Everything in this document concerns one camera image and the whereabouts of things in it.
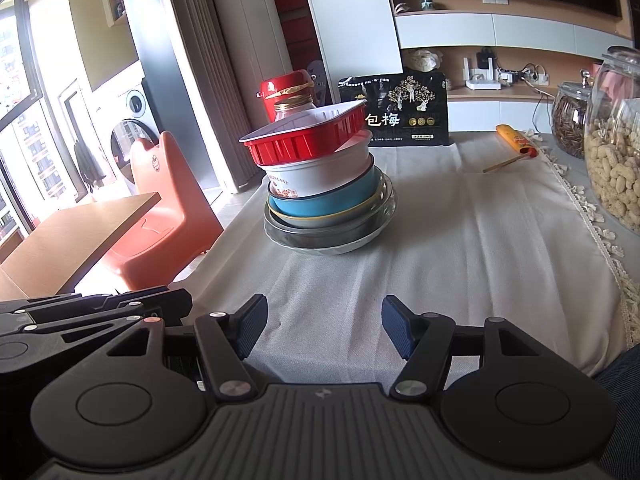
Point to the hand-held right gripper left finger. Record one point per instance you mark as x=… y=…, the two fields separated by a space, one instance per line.
x=252 y=325

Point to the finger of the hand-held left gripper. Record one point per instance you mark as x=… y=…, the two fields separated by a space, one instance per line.
x=75 y=332
x=165 y=302

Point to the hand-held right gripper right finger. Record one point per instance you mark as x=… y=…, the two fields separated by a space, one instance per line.
x=397 y=327

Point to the white bowl with gold rim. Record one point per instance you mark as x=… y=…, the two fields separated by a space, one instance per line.
x=320 y=223

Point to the stainless steel bowl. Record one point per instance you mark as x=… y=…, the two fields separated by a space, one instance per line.
x=385 y=200

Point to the blue bowl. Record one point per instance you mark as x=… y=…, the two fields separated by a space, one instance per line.
x=320 y=205

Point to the white printed enamel bowl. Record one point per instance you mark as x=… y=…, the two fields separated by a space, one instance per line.
x=310 y=175

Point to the red rectangular tray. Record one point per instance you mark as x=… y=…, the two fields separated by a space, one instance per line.
x=300 y=145

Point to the orange plastic chair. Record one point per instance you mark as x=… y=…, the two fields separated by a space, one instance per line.
x=165 y=220

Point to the wooden table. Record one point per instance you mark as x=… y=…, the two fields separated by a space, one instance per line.
x=75 y=240

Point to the white tablecloth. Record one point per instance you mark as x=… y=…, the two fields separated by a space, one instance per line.
x=450 y=240

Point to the dark hanging jacket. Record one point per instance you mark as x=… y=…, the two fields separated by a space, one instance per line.
x=90 y=165

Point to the wooden stick with red ball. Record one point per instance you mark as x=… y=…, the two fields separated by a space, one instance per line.
x=500 y=165

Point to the white washing machine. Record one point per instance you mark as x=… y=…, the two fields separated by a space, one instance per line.
x=120 y=105

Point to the black snack bag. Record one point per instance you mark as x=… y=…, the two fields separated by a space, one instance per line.
x=400 y=110

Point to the glass jar of white snacks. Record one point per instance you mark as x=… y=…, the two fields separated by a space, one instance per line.
x=292 y=107

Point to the orange cartoon snack packet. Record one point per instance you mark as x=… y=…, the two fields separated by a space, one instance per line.
x=515 y=140

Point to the person's right leg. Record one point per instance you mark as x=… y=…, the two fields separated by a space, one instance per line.
x=622 y=410

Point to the red container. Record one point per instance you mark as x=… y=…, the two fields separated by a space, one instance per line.
x=280 y=85

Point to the beige curtain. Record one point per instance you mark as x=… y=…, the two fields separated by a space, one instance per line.
x=210 y=60

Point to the white router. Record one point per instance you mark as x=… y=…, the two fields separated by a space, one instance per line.
x=482 y=85

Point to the large glass jar of peanuts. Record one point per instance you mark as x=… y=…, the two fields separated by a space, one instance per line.
x=615 y=175

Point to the small glass jar of seeds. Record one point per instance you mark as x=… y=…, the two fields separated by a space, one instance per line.
x=570 y=125

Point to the cream crumpled bag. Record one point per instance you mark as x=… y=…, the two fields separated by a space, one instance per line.
x=425 y=60

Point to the white power strip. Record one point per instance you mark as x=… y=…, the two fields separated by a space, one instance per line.
x=537 y=79

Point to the glass window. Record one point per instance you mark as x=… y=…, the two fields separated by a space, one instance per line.
x=20 y=50

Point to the small teal figurine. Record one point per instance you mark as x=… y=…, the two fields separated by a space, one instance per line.
x=428 y=5

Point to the white wall cabinet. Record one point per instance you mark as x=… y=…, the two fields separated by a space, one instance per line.
x=450 y=30

